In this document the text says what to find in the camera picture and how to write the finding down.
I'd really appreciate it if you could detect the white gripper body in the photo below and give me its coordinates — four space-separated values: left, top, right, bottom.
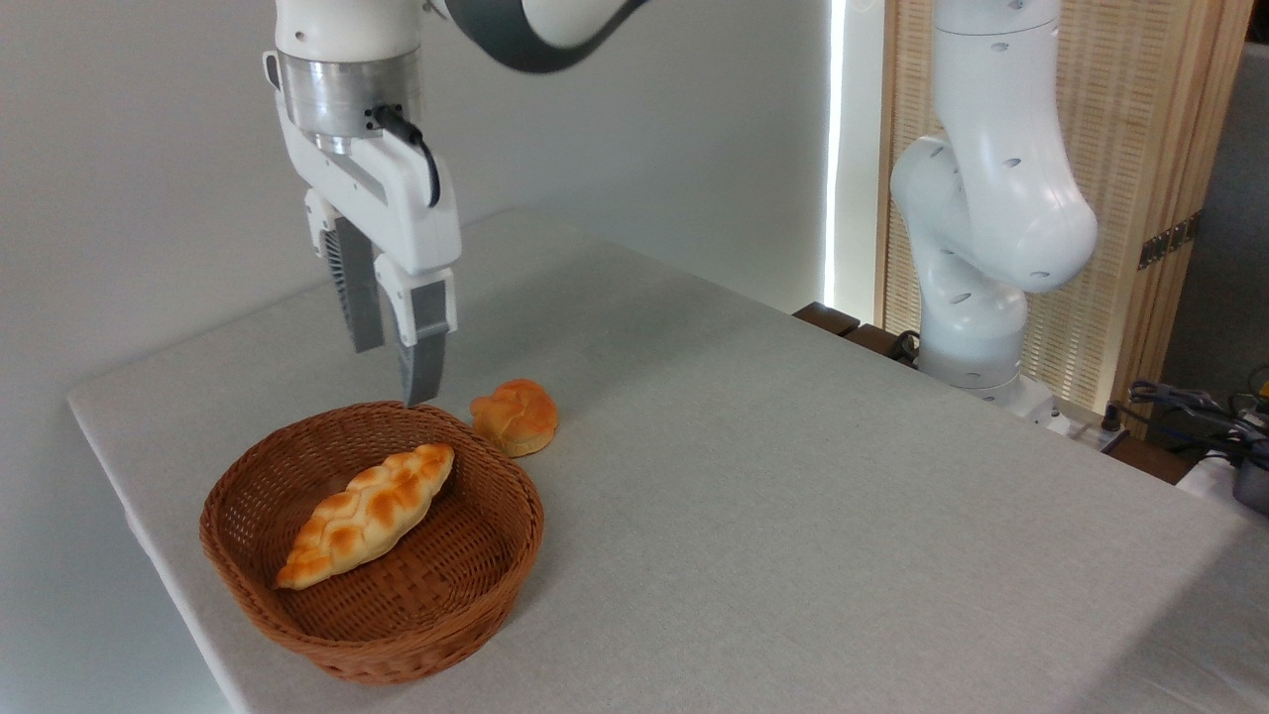
263 52 463 278

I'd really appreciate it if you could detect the bundle of black cables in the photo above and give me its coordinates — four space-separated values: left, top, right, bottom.
1128 379 1269 467

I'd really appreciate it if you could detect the grey metal device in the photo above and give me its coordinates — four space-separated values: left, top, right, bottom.
1233 441 1269 515

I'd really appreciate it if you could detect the long braided bread loaf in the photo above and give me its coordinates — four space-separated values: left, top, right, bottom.
275 443 456 591

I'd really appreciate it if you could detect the small round orange bread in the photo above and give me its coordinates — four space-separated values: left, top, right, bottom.
470 379 559 458

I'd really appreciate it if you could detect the dark brown wooden block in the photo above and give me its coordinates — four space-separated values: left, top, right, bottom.
843 322 919 369
793 302 862 338

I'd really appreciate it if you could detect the grey tablecloth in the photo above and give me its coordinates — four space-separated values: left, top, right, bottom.
67 206 1269 714

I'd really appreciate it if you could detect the dark metal screen hinge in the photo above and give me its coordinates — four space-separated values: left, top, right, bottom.
1138 211 1203 271

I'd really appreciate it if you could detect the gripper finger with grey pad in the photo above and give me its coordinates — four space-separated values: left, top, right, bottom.
304 188 386 354
375 255 459 408

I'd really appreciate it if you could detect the brown wicker basket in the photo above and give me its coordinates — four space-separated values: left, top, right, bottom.
199 402 545 686

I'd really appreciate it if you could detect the wooden slatted folding screen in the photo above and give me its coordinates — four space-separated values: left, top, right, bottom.
876 0 1256 419

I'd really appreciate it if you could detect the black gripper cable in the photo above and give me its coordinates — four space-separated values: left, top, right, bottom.
367 104 442 209

